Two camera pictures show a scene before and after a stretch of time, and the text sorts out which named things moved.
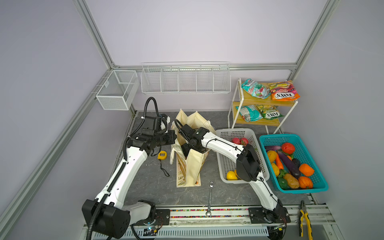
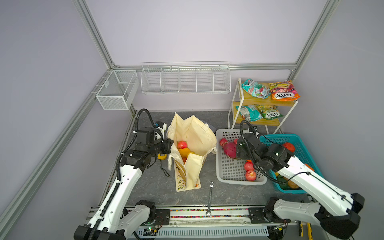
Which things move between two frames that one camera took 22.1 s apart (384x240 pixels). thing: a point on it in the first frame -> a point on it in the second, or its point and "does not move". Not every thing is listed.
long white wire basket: [186, 78] does not move
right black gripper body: [185, 147] -> [241, 155]
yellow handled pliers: [303, 214] does not move
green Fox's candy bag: [269, 112] does not move
